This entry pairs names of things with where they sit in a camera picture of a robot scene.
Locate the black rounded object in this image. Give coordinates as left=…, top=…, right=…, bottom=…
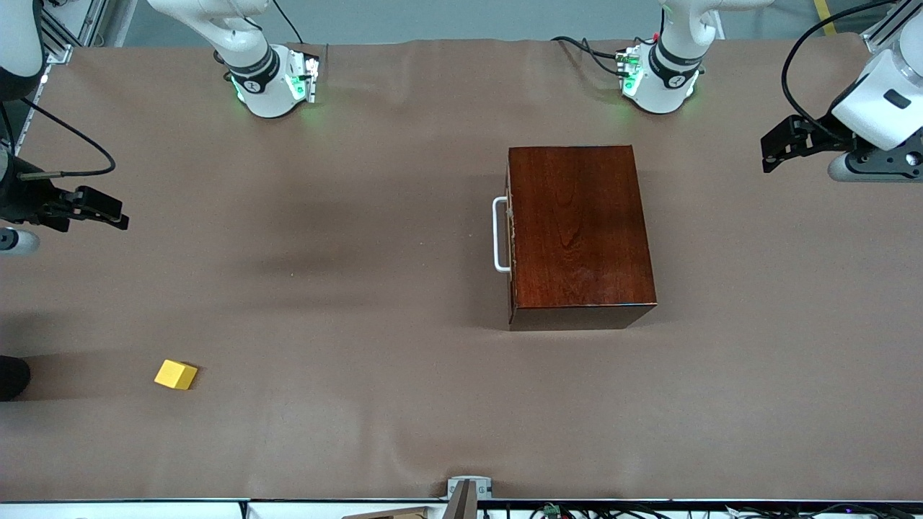
left=0, top=355, right=32, bottom=402

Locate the wooden drawer with white handle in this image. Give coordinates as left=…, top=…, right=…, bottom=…
left=493, top=150, right=517, bottom=325

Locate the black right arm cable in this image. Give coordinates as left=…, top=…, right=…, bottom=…
left=0, top=99, right=117, bottom=179

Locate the grey metal clamp bracket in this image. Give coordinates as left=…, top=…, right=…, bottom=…
left=447, top=474, right=493, bottom=502

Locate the black right base cable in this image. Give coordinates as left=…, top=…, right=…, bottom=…
left=273, top=0, right=304, bottom=45

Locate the black left base cable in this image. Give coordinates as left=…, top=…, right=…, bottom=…
left=552, top=35, right=630, bottom=76

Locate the white table edge rail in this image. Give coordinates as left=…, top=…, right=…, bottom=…
left=0, top=499, right=923, bottom=519

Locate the dark red wooden cabinet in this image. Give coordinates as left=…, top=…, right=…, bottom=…
left=507, top=144, right=658, bottom=332

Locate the aluminium frame profile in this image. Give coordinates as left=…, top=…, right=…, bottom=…
left=32, top=0, right=138, bottom=67
left=862, top=0, right=923, bottom=55

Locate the brown table cover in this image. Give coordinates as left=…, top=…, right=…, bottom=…
left=0, top=36, right=923, bottom=502

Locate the black left camera bracket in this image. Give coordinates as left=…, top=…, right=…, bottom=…
left=849, top=133, right=923, bottom=182

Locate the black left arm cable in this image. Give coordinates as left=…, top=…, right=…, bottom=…
left=782, top=0, right=898, bottom=138

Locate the black base cable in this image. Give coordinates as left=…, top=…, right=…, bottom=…
left=273, top=0, right=304, bottom=45
left=552, top=35, right=630, bottom=76

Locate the black cable tangle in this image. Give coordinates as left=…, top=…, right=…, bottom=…
left=530, top=505, right=923, bottom=519

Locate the yellow block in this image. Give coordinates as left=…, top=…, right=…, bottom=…
left=154, top=360, right=198, bottom=391

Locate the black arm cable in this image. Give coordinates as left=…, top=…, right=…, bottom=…
left=0, top=99, right=117, bottom=179
left=782, top=0, right=898, bottom=138

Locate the light wooden plank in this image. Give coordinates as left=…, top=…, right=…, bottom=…
left=343, top=507, right=433, bottom=519

